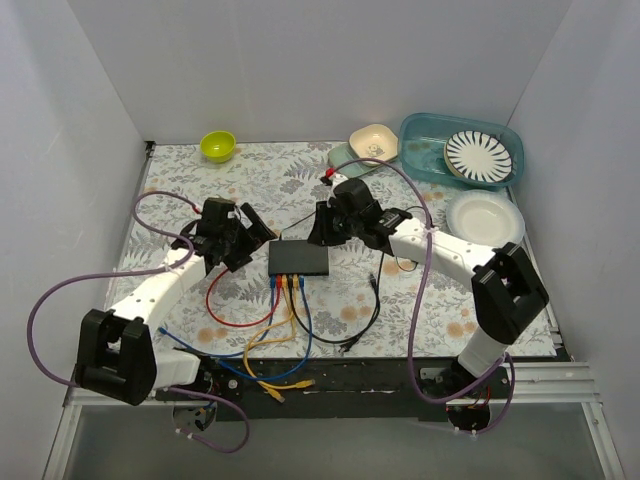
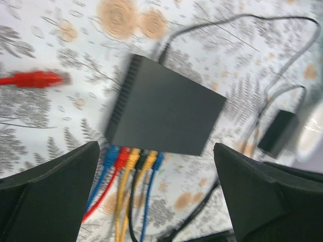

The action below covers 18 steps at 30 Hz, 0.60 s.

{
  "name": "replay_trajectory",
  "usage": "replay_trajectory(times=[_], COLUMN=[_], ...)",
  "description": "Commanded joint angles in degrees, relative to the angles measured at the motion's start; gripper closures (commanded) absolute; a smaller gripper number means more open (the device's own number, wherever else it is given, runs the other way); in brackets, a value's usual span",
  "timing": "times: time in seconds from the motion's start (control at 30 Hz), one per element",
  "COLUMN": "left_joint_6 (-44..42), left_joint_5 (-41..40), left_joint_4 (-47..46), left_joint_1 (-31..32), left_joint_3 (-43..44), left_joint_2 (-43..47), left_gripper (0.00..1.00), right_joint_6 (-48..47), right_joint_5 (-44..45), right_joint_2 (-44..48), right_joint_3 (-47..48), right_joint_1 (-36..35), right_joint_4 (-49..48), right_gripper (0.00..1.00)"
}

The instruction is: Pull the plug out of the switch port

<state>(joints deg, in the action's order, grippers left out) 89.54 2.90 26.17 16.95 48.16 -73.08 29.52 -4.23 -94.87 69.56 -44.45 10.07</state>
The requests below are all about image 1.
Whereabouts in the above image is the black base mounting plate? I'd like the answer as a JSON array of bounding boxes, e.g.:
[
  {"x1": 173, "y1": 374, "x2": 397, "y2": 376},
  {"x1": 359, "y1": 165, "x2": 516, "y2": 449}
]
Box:
[{"x1": 177, "y1": 357, "x2": 510, "y2": 429}]

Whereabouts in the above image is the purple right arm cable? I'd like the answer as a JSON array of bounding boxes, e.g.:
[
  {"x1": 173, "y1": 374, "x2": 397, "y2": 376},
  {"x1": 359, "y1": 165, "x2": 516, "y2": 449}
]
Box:
[{"x1": 324, "y1": 158, "x2": 516, "y2": 436}]

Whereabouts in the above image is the yellow ethernet cable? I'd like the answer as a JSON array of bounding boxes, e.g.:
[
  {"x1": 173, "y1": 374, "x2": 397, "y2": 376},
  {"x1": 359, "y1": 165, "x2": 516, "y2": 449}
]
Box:
[
  {"x1": 244, "y1": 277, "x2": 316, "y2": 391},
  {"x1": 243, "y1": 277, "x2": 306, "y2": 404}
]

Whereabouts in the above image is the floral patterned table mat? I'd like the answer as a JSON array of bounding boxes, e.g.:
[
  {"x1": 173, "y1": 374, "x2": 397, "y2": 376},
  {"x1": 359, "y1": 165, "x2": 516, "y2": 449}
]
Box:
[{"x1": 97, "y1": 140, "x2": 556, "y2": 360}]

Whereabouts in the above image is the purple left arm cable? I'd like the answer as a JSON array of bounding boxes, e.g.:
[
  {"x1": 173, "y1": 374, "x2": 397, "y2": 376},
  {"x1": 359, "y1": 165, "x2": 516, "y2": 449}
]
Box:
[{"x1": 27, "y1": 192, "x2": 251, "y2": 455}]

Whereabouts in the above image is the black ethernet cable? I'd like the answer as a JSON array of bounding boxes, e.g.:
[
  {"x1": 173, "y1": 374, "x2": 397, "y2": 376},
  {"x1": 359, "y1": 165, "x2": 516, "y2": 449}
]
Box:
[{"x1": 288, "y1": 273, "x2": 381, "y2": 351}]

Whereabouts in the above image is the blue striped white plate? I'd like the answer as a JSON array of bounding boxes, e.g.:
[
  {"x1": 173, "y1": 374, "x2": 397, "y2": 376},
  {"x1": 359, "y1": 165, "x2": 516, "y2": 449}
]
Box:
[{"x1": 443, "y1": 130, "x2": 513, "y2": 183}]

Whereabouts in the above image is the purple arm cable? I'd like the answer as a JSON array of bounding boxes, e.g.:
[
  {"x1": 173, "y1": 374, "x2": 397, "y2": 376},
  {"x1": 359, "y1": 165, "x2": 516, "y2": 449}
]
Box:
[
  {"x1": 324, "y1": 158, "x2": 516, "y2": 436},
  {"x1": 27, "y1": 192, "x2": 251, "y2": 455}
]

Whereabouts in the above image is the red ethernet cable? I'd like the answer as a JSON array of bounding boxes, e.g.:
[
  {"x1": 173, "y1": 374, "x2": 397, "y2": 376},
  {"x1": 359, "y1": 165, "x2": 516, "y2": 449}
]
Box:
[{"x1": 205, "y1": 264, "x2": 287, "y2": 328}]

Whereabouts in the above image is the pale green divided tray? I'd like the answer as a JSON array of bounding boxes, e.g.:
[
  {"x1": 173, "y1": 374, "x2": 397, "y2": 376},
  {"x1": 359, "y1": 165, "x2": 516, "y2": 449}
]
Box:
[{"x1": 328, "y1": 143, "x2": 380, "y2": 178}]

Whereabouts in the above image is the beige square panda bowl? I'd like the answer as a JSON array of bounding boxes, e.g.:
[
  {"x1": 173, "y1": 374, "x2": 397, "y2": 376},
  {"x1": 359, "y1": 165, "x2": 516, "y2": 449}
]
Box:
[{"x1": 348, "y1": 124, "x2": 398, "y2": 162}]

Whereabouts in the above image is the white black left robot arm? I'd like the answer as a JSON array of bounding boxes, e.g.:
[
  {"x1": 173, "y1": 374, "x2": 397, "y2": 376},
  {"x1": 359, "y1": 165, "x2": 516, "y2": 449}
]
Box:
[{"x1": 74, "y1": 198, "x2": 277, "y2": 405}]

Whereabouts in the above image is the teal plastic basin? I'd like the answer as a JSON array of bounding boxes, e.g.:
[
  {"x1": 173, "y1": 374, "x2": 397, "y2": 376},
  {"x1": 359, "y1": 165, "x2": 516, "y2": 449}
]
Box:
[{"x1": 398, "y1": 113, "x2": 525, "y2": 191}]

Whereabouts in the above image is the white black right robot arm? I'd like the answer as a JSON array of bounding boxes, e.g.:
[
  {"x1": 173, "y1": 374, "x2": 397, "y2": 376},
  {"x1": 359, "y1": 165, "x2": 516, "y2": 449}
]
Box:
[{"x1": 308, "y1": 173, "x2": 549, "y2": 398}]

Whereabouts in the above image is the black network switch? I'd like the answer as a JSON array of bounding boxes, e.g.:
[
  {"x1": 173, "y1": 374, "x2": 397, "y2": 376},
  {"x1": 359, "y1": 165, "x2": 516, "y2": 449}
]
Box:
[{"x1": 268, "y1": 240, "x2": 329, "y2": 276}]

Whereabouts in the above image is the lime green bowl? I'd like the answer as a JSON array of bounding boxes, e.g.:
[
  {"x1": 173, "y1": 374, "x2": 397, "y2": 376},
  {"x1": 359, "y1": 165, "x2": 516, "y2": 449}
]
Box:
[{"x1": 200, "y1": 131, "x2": 236, "y2": 164}]

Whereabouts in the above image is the aluminium frame rail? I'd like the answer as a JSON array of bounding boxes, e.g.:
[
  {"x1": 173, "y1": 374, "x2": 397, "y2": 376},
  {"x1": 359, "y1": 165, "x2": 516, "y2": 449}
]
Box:
[{"x1": 64, "y1": 362, "x2": 602, "y2": 407}]

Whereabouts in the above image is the white round plate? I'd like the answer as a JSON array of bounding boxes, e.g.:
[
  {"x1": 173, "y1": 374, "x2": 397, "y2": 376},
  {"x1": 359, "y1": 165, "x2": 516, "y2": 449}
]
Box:
[{"x1": 446, "y1": 190, "x2": 525, "y2": 247}]

